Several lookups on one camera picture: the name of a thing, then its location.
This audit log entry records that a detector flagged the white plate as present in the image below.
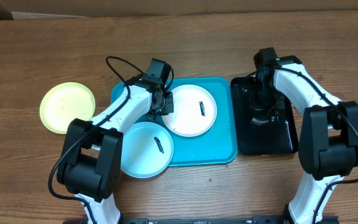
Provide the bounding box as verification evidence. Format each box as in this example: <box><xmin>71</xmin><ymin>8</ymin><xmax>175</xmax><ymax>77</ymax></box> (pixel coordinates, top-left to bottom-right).
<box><xmin>162</xmin><ymin>85</ymin><xmax>218</xmax><ymax>137</ymax></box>

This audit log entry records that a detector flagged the yellow plate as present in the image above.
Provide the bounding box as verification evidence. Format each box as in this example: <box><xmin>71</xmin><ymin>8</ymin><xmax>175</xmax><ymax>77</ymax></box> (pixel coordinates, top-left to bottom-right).
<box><xmin>39</xmin><ymin>82</ymin><xmax>96</xmax><ymax>134</ymax></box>

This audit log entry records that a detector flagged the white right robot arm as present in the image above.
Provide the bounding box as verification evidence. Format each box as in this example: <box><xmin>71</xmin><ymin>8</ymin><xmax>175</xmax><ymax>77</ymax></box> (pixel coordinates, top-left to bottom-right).
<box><xmin>254</xmin><ymin>52</ymin><xmax>358</xmax><ymax>223</ymax></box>

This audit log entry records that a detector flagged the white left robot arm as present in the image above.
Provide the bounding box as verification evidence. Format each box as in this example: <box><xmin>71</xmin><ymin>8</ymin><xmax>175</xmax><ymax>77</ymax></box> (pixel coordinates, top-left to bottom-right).
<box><xmin>48</xmin><ymin>85</ymin><xmax>173</xmax><ymax>223</ymax></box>

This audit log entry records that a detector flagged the black rectangular tray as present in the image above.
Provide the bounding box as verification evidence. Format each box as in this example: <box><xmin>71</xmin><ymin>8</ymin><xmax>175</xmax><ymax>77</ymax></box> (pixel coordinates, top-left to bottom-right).
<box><xmin>231</xmin><ymin>77</ymin><xmax>298</xmax><ymax>156</ymax></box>

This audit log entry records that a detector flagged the teal plastic tray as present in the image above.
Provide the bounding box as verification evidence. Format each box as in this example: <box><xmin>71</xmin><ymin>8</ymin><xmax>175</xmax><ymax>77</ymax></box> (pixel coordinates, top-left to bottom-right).
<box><xmin>110</xmin><ymin>77</ymin><xmax>239</xmax><ymax>167</ymax></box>

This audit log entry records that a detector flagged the light blue plate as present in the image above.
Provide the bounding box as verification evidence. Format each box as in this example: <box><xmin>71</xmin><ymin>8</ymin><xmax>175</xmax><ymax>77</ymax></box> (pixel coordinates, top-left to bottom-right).
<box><xmin>121</xmin><ymin>122</ymin><xmax>174</xmax><ymax>179</ymax></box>

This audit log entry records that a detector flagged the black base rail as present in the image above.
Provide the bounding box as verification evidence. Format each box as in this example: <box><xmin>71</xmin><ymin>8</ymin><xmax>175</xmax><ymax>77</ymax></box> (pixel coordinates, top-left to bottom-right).
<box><xmin>63</xmin><ymin>215</ymin><xmax>340</xmax><ymax>224</ymax></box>

